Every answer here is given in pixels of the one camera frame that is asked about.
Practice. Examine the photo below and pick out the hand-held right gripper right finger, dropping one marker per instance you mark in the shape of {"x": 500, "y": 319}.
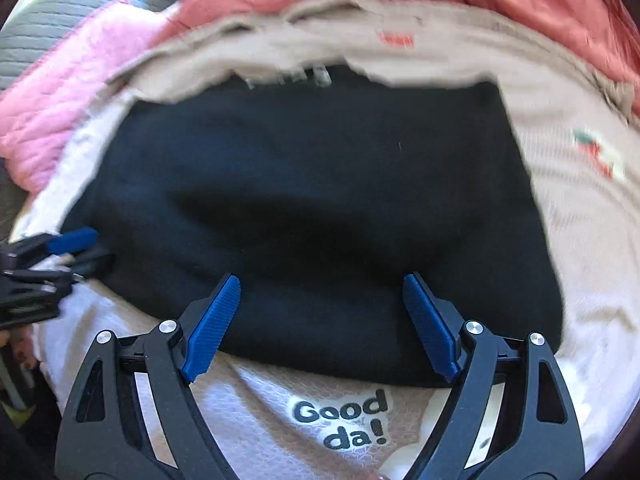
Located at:
{"x": 430, "y": 325}

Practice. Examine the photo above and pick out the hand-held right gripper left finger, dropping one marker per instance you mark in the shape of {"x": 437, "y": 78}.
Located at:
{"x": 212, "y": 325}

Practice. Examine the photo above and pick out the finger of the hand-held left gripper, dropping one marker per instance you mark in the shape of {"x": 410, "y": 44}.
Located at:
{"x": 72, "y": 241}
{"x": 90, "y": 264}

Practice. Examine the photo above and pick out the black sweater with orange cuffs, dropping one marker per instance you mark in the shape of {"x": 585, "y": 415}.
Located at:
{"x": 310, "y": 210}

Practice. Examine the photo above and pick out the pink quilted blanket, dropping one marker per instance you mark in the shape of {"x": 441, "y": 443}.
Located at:
{"x": 75, "y": 90}

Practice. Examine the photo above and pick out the beige strawberry print blanket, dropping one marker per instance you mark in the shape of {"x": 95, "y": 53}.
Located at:
{"x": 575, "y": 210}

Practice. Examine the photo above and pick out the grey quilted bedspread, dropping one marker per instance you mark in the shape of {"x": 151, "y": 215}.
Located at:
{"x": 60, "y": 10}

